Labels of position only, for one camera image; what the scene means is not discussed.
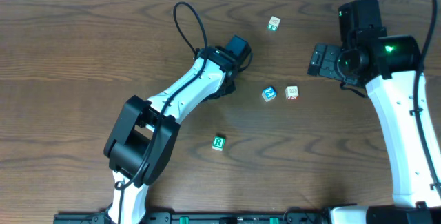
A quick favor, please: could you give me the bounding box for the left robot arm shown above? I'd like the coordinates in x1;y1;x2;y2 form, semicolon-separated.
103;35;252;223

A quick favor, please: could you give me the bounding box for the red sided wooden block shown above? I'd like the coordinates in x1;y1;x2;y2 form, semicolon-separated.
285;86;299;100

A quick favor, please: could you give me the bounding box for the blue number 2 block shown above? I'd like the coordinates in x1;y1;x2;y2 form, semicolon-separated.
262;86;277;102

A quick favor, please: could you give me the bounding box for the green letter R block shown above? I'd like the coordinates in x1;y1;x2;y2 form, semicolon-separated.
212;136;225;151

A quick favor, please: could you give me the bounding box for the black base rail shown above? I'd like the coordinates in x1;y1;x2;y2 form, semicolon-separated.
53;212;330;224

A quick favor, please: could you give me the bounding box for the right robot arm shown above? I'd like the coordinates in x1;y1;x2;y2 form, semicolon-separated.
308;0;440;223

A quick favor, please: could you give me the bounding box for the green sided wooden block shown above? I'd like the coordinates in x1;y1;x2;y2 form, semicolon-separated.
267;16;281;31

